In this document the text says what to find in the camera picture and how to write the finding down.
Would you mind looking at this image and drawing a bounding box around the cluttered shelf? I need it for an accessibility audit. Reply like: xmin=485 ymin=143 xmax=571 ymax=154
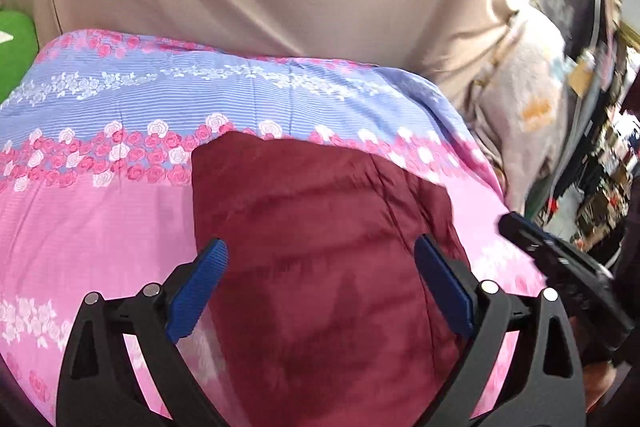
xmin=537 ymin=0 xmax=640 ymax=268

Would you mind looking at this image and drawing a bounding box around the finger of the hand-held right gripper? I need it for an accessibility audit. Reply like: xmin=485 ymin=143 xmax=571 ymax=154
xmin=498 ymin=212 xmax=556 ymax=264

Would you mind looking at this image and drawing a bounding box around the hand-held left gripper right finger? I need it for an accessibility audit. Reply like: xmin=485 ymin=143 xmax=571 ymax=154
xmin=414 ymin=234 xmax=587 ymax=427

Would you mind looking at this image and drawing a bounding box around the maroon padded jacket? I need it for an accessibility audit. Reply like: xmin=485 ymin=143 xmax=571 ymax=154
xmin=191 ymin=131 xmax=475 ymax=427

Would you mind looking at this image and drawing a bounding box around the pink blue floral blanket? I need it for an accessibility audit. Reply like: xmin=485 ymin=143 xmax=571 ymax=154
xmin=0 ymin=27 xmax=548 ymax=427

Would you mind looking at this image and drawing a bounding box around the grey curved metal pole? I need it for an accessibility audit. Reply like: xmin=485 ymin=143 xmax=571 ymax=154
xmin=540 ymin=0 xmax=603 ymax=212

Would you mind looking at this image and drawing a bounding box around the green pillow with white mark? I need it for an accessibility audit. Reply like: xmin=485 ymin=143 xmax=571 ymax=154
xmin=0 ymin=9 xmax=40 ymax=104

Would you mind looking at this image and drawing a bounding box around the pale patterned quilt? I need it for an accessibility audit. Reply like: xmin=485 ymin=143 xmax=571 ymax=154
xmin=462 ymin=4 xmax=576 ymax=215

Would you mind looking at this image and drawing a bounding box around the person's right hand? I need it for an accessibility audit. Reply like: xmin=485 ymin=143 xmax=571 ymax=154
xmin=580 ymin=357 xmax=617 ymax=415

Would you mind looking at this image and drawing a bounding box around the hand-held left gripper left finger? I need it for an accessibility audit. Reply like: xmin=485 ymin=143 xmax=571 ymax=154
xmin=56 ymin=238 xmax=230 ymax=427

